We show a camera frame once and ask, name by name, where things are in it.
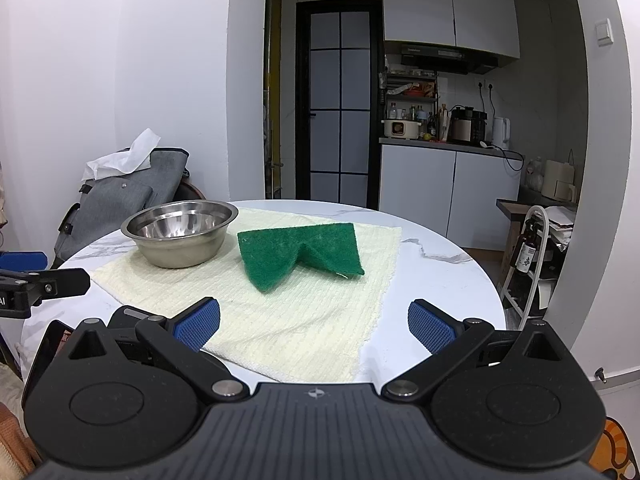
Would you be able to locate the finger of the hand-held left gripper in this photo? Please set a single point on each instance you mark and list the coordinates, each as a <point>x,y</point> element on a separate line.
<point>22,261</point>
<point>50,285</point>

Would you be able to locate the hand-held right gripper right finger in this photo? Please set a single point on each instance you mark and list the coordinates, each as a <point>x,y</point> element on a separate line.
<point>430,327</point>

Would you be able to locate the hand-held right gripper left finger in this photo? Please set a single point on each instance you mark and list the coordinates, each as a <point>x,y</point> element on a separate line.
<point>197,326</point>

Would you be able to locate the stainless steel bowl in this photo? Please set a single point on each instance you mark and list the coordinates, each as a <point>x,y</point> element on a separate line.
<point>175,250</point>

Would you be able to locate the green scouring pad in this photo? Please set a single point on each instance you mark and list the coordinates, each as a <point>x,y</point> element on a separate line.
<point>280,255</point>

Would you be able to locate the black smartphone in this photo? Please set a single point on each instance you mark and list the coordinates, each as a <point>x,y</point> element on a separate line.
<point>47,355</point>

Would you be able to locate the cream woven cloth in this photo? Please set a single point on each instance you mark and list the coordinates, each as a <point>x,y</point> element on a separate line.
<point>300,320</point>

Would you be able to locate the grey bag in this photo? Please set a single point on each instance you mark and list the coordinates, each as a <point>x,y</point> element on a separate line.
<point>115,200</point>

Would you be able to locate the dark wine bottle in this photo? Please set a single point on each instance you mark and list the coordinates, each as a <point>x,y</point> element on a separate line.
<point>526,255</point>

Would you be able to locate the brown wooden chair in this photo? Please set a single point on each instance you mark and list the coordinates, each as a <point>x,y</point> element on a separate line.
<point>192,194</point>

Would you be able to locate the white base cabinet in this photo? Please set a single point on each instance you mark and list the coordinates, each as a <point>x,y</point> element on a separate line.
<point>415,185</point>

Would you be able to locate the white tissue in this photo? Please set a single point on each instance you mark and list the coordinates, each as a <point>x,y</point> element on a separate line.
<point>125,160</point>

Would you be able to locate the wooden side table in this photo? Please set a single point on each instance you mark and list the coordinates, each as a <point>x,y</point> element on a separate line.
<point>512,207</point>

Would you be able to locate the stack of white papers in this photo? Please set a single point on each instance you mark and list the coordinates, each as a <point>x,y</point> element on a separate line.
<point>560,222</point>

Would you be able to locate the cream rice cooker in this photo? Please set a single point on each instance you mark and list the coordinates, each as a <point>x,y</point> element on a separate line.
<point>400,129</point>

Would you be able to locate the black pressure cooker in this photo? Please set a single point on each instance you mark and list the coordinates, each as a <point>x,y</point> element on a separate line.
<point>465,127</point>

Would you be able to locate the row of condiment bottles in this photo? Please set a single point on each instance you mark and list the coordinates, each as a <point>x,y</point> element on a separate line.
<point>430,122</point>

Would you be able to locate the black framed glass door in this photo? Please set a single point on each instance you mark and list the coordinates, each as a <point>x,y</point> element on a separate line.
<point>325,150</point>

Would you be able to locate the white electric kettle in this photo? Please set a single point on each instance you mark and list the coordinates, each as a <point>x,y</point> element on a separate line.
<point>501,132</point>

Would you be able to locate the orange patterned cushion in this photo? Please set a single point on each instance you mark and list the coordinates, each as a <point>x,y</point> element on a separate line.
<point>612,452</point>

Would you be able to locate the metal kitchen shelf rack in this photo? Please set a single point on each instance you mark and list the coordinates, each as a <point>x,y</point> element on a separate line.
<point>412,89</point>

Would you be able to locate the yellow pipe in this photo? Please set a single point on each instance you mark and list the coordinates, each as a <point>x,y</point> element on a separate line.
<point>271,85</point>

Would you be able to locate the black range hood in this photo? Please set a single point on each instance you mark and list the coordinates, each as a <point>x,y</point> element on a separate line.
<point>440,60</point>

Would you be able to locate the white wall socket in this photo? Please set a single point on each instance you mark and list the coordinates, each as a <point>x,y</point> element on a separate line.
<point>485,84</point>

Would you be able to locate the white wall cabinet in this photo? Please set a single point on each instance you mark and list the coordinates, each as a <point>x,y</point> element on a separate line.
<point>425,5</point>

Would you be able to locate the white wall switch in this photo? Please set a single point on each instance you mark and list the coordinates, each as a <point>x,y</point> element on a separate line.
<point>604,31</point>

